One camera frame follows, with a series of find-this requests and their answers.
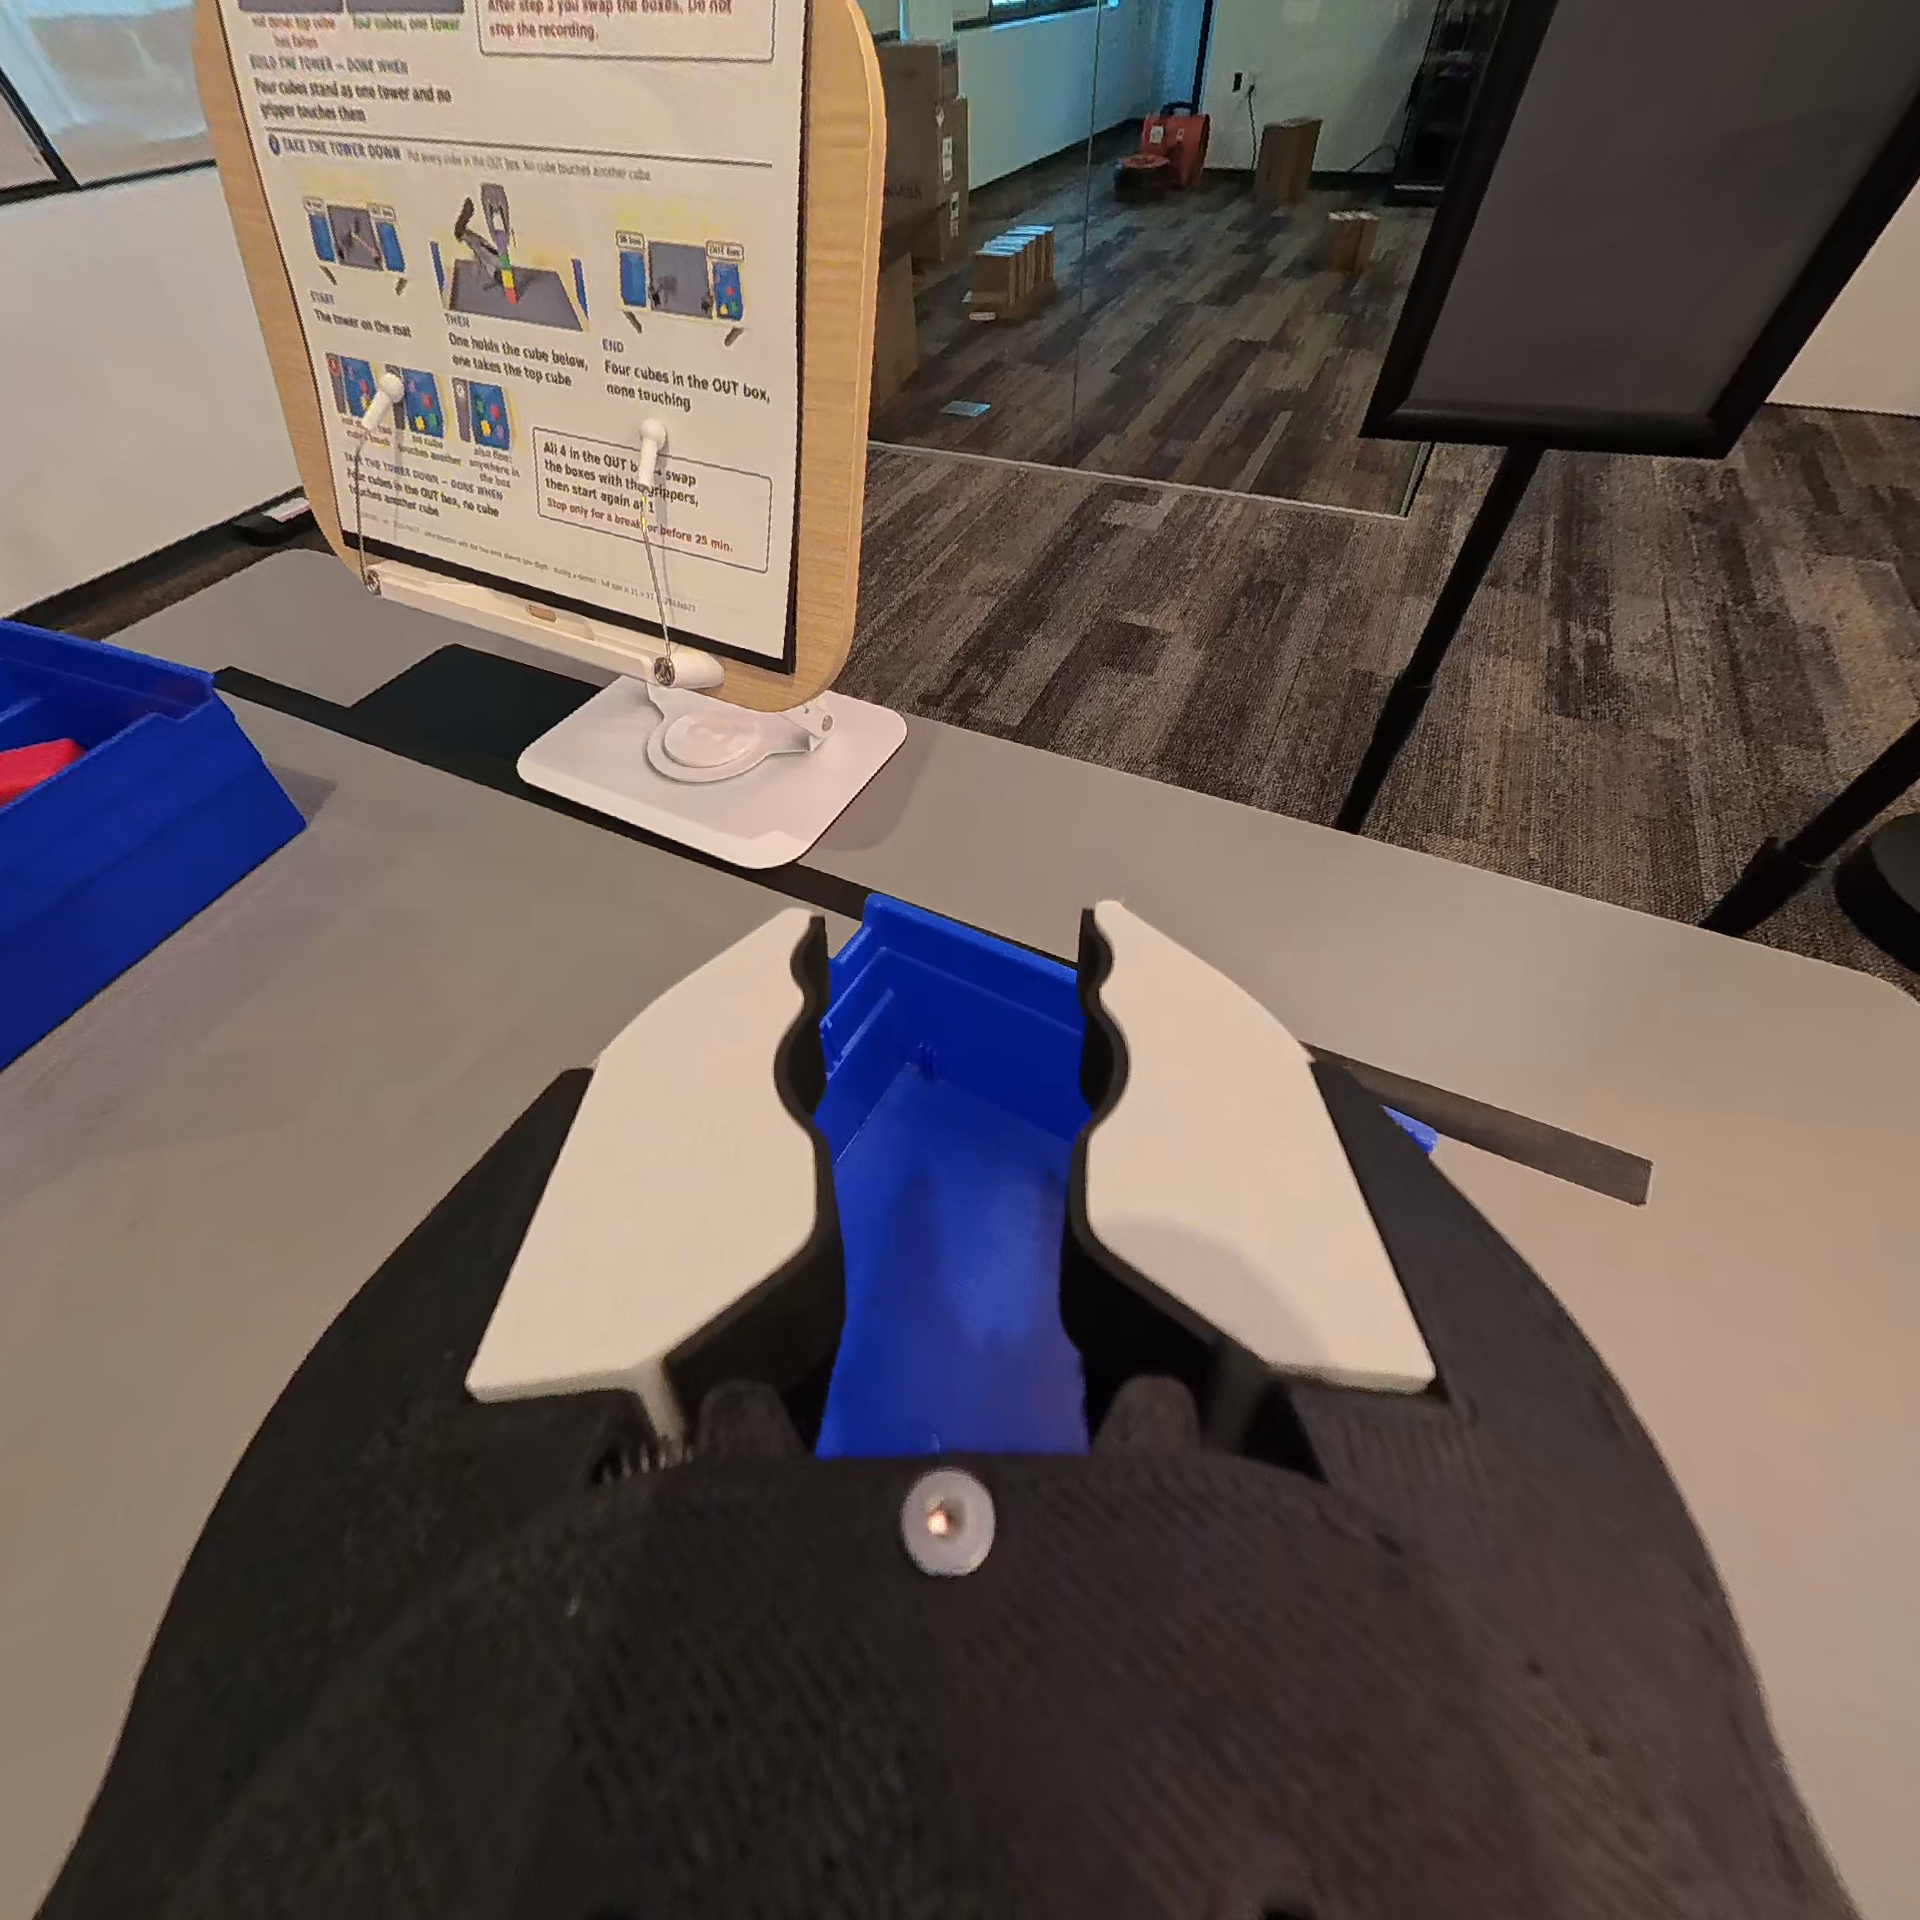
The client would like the printed instruction board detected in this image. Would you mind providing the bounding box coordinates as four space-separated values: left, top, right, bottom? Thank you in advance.
217 0 813 673

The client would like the pile of cardboard boxes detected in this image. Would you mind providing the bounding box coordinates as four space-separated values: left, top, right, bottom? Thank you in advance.
871 36 974 407

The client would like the blue plastic bin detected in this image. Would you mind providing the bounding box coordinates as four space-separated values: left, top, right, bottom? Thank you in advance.
815 892 1442 1462
0 617 310 1071

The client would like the row of small cardboard boxes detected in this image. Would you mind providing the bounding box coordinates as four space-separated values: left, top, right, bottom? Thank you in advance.
971 224 1057 320

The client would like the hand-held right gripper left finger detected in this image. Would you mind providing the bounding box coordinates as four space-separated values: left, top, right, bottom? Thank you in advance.
464 904 841 1465

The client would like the orange floor device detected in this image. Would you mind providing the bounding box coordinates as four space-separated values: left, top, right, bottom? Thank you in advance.
1118 107 1209 196

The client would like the instruction board on white stand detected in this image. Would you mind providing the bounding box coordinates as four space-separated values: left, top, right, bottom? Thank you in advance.
192 0 888 713

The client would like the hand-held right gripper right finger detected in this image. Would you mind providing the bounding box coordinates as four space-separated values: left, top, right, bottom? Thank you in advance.
1067 902 1439 1465

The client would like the black framed screen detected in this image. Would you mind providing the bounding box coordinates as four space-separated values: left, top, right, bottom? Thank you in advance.
1358 0 1920 459

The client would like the black easel frame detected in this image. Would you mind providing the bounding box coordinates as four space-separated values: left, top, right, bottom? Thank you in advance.
1335 441 1920 934

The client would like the black equipment rack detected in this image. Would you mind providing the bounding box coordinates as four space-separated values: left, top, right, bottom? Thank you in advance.
1387 0 1488 203

